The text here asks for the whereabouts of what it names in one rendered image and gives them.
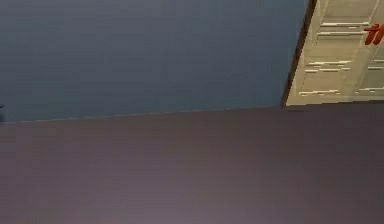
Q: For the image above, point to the cream panelled room door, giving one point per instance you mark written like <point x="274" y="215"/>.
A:
<point x="336" y="56"/>

